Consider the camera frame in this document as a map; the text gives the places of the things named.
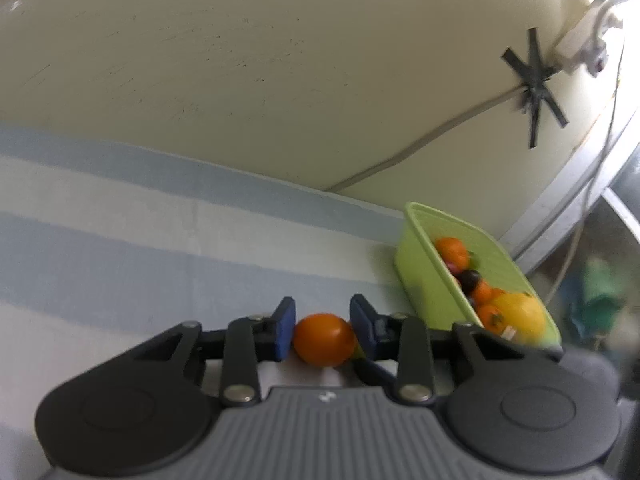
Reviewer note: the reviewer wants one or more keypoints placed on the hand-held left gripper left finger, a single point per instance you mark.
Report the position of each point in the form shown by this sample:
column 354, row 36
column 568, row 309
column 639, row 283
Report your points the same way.
column 285, row 329

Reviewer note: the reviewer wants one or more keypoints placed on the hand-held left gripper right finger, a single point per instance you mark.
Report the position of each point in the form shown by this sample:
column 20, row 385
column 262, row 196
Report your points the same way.
column 362, row 325

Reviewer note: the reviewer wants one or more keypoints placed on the light green plastic basket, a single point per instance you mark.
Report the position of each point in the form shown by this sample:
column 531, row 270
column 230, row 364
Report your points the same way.
column 425, row 270

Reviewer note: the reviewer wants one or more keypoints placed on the small red tomato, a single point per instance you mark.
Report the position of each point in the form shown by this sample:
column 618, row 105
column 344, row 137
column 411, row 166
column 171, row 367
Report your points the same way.
column 452, row 266

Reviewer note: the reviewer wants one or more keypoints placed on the dark purple plum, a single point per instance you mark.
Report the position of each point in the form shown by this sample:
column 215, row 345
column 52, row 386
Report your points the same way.
column 469, row 278

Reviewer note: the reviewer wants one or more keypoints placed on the large yellow citrus fruit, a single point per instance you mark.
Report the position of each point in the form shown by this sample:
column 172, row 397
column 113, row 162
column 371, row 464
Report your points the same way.
column 520, row 316

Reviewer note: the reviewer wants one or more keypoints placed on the striped blue grey tablecloth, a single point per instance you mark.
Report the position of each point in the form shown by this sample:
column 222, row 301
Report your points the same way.
column 150, row 240

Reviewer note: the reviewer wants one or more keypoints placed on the black tape cross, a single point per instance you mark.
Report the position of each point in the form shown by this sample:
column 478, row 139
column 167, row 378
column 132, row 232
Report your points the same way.
column 537, row 77

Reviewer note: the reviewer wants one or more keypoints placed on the white power socket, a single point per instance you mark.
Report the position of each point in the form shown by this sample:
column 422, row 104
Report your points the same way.
column 580, row 42

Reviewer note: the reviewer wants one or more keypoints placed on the aluminium window frame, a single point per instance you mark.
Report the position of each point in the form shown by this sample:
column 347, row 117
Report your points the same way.
column 560, row 195

